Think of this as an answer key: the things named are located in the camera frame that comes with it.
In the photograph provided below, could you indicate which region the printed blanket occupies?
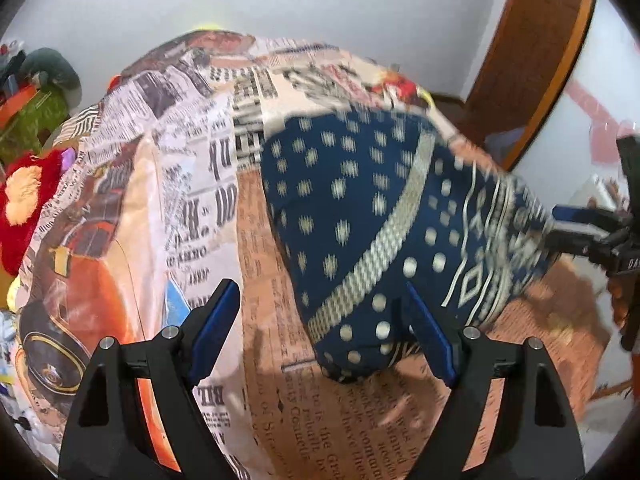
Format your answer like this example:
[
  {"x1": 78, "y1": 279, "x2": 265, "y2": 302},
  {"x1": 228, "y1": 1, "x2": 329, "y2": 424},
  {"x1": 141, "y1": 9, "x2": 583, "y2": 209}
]
[{"x1": 11, "y1": 29, "x2": 615, "y2": 480}]

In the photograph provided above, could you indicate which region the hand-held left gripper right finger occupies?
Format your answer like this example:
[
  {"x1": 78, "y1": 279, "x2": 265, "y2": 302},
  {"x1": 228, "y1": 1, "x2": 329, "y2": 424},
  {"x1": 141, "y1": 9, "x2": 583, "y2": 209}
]
[{"x1": 404, "y1": 281, "x2": 587, "y2": 480}]

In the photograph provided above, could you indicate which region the grey-green plush toy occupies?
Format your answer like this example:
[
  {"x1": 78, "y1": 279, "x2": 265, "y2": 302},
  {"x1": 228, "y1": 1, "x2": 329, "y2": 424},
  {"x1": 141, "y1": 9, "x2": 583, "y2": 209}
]
[{"x1": 19, "y1": 47, "x2": 83, "y2": 111}]

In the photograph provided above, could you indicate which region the white box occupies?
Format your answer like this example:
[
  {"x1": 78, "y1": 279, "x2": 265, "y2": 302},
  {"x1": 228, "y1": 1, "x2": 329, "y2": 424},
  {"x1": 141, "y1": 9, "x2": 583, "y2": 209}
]
[{"x1": 575, "y1": 174, "x2": 628, "y2": 211}]

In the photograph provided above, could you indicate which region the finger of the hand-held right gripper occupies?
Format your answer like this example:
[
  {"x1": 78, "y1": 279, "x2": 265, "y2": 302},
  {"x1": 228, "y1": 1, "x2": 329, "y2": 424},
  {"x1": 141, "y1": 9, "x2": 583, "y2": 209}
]
[
  {"x1": 544, "y1": 236, "x2": 617, "y2": 263},
  {"x1": 551, "y1": 204, "x2": 623, "y2": 228}
]

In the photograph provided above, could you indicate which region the navy patterned hoodie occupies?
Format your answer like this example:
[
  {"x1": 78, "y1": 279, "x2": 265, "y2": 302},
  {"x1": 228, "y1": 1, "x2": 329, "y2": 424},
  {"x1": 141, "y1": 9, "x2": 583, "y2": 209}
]
[{"x1": 259, "y1": 109, "x2": 560, "y2": 385}]

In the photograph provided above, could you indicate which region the wooden door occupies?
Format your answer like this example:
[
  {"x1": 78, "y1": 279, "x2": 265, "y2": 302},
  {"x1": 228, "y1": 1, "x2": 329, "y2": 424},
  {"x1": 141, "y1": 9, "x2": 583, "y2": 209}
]
[{"x1": 459, "y1": 0, "x2": 599, "y2": 172}]

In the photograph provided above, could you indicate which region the pink wall sticker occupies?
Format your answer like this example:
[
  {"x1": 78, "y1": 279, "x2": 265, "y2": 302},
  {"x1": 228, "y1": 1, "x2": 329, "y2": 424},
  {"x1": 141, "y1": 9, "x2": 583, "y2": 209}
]
[{"x1": 564, "y1": 77, "x2": 640, "y2": 165}]

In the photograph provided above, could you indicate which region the grey-blue cloth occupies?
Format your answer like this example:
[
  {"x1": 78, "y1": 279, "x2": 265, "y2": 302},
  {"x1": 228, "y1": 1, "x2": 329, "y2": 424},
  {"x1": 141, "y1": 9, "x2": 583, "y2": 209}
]
[{"x1": 484, "y1": 127, "x2": 527, "y2": 162}]

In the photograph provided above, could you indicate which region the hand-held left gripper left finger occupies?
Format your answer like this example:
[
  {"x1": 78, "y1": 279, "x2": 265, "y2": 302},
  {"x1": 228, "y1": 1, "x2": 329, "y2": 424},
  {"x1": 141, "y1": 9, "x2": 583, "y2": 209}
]
[{"x1": 57, "y1": 279, "x2": 242, "y2": 480}]

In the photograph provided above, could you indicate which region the green cloth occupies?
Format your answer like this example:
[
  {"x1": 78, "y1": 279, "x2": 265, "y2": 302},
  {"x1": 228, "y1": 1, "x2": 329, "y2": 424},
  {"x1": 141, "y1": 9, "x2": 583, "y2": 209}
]
[{"x1": 0, "y1": 87, "x2": 70, "y2": 163}]

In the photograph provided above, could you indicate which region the red plush toy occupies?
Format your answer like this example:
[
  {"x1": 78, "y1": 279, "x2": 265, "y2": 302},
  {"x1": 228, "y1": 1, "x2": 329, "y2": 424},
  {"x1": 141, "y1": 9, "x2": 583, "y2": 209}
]
[{"x1": 0, "y1": 146, "x2": 77, "y2": 277}]

